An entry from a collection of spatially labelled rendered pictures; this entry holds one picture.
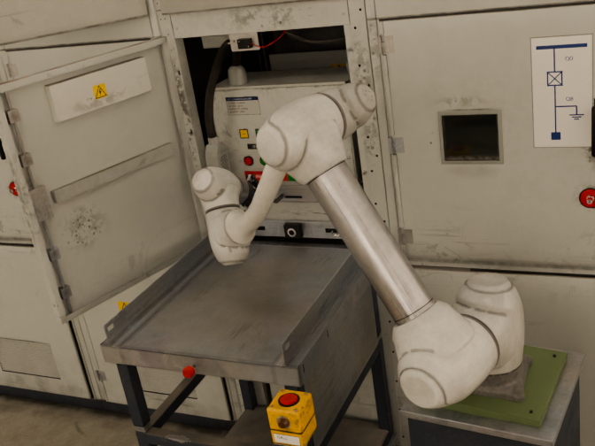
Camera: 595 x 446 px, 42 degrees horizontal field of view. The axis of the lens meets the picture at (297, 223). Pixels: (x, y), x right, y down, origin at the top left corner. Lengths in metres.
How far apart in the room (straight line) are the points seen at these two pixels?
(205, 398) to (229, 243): 1.13
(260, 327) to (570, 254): 0.92
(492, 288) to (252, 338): 0.69
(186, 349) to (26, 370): 1.67
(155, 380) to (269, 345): 1.25
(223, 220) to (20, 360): 1.76
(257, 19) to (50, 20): 0.63
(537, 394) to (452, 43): 0.95
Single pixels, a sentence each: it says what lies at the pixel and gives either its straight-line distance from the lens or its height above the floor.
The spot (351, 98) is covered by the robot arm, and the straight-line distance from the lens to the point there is 1.81.
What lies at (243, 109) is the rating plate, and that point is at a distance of 2.59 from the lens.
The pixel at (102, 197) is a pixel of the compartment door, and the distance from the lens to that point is 2.53.
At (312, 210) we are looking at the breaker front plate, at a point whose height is 0.96.
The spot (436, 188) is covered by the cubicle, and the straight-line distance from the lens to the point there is 2.37.
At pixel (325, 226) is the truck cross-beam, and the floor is 0.91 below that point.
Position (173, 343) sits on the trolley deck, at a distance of 2.22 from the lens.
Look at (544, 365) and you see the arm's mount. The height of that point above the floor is 0.77.
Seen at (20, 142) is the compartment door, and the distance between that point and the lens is 2.34.
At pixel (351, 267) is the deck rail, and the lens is 2.39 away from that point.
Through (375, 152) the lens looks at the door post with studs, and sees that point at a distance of 2.41.
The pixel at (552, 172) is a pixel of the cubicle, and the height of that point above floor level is 1.13.
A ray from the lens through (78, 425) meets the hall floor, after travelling 3.58.
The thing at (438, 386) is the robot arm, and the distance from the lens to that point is 1.69.
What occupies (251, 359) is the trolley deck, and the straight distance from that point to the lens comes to 2.07.
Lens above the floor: 1.94
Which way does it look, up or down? 23 degrees down
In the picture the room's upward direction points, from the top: 9 degrees counter-clockwise
